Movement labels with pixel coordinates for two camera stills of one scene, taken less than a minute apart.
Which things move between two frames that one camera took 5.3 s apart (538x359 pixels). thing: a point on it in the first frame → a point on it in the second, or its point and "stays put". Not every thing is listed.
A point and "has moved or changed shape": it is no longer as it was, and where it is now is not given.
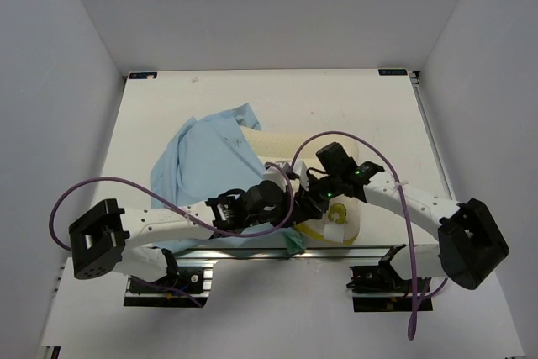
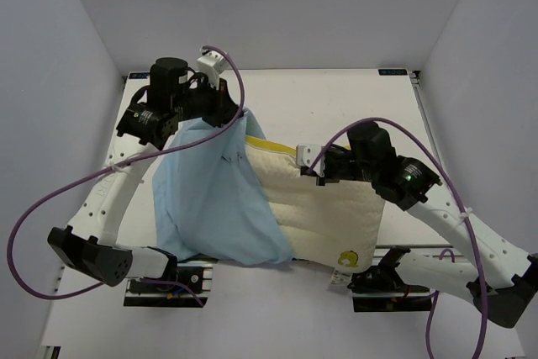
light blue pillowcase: x=194 y=161 has moved or changed shape
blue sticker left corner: x=142 y=75 stays put
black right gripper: x=304 y=200 → x=325 y=179
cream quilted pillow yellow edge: x=341 y=222 has moved or changed shape
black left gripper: x=285 y=199 → x=224 y=108
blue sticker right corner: x=392 y=72 stays put
